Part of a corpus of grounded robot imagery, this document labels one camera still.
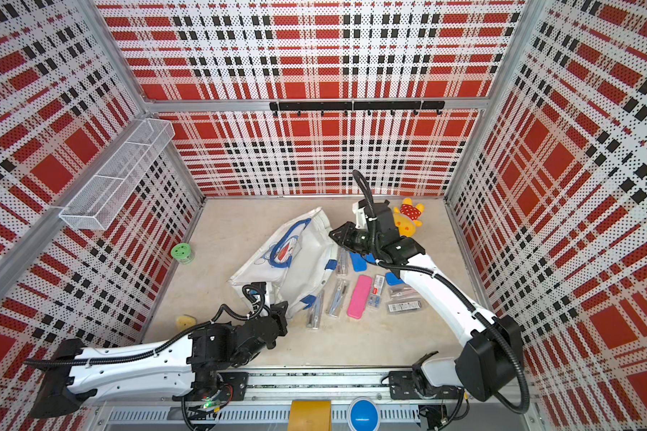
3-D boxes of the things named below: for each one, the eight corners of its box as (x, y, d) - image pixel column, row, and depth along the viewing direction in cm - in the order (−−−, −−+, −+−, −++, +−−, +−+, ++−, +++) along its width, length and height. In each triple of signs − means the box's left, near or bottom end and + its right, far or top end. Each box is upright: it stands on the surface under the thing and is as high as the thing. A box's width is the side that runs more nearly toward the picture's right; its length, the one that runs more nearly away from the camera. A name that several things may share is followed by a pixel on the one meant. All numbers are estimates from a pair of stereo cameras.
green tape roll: (172, 264, 101) (166, 258, 97) (179, 248, 105) (174, 242, 102) (192, 264, 101) (187, 258, 97) (198, 248, 105) (194, 242, 102)
